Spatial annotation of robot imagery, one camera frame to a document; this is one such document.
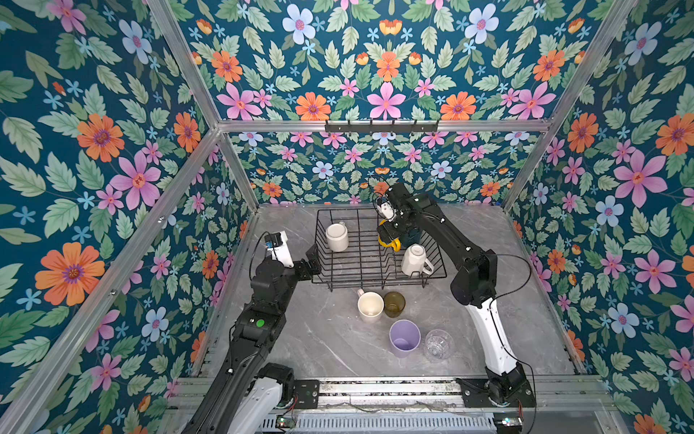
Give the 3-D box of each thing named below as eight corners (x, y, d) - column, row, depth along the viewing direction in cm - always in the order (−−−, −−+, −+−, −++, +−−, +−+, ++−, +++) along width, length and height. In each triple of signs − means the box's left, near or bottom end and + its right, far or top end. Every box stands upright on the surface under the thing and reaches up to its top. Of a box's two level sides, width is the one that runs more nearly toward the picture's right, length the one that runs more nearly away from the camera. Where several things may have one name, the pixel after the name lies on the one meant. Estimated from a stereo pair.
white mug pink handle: (357, 325, 87) (356, 314, 80) (358, 300, 93) (357, 288, 86) (383, 325, 87) (385, 314, 80) (382, 300, 93) (383, 288, 86)
